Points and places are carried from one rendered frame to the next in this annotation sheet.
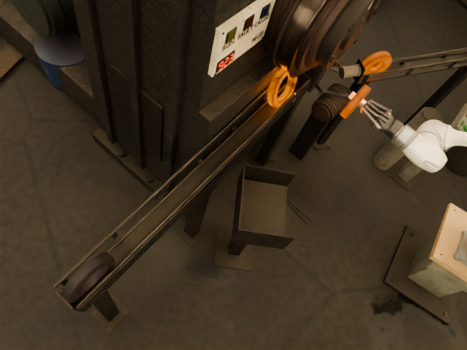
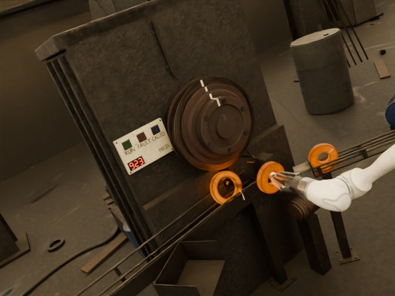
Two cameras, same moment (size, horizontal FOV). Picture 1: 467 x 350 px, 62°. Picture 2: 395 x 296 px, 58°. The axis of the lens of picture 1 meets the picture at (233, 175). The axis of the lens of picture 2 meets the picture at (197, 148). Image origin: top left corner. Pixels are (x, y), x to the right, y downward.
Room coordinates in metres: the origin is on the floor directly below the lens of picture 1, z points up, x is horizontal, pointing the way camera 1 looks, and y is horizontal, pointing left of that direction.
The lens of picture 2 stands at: (-0.09, -1.20, 1.66)
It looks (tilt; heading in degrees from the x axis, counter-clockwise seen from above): 20 degrees down; 45
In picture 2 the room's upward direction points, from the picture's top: 21 degrees counter-clockwise
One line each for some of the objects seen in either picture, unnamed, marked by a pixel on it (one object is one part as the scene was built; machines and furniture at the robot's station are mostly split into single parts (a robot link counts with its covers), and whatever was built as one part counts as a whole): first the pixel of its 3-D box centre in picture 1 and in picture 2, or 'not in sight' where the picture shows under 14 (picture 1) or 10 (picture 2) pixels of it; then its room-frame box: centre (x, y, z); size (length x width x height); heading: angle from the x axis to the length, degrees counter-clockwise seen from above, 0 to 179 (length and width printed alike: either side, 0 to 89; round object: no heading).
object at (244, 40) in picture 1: (242, 34); (144, 145); (0.92, 0.13, 1.15); 0.26 x 0.02 x 0.18; 159
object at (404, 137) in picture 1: (403, 136); (308, 188); (1.08, -0.56, 0.83); 0.09 x 0.06 x 0.09; 159
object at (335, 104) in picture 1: (317, 123); (315, 229); (1.46, -0.34, 0.27); 0.22 x 0.13 x 0.53; 159
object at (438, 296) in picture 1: (443, 266); not in sight; (0.96, -1.22, 0.16); 0.40 x 0.40 x 0.31; 77
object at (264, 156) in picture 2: (314, 67); (268, 173); (1.42, -0.16, 0.68); 0.11 x 0.08 x 0.24; 69
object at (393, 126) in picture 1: (388, 124); (294, 184); (1.10, -0.50, 0.83); 0.09 x 0.08 x 0.07; 69
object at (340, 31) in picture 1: (349, 30); (224, 125); (1.16, -0.18, 1.11); 0.28 x 0.06 x 0.28; 159
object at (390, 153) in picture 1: (404, 141); not in sight; (1.59, -0.86, 0.26); 0.12 x 0.12 x 0.52
